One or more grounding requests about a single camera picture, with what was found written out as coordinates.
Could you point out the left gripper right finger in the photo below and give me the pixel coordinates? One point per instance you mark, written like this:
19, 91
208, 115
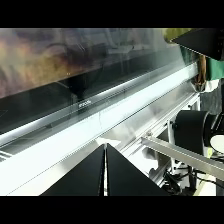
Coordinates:
128, 176

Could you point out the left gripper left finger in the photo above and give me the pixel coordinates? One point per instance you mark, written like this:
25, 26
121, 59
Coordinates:
83, 176

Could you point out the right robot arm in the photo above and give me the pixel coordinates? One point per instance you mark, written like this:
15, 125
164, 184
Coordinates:
190, 130

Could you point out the dark grey garment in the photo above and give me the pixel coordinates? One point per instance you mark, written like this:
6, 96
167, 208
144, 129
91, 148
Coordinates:
213, 100

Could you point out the green garment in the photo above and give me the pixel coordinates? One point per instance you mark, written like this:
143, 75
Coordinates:
215, 71

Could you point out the olive garment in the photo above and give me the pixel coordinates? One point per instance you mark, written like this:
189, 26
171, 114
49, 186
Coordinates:
175, 34

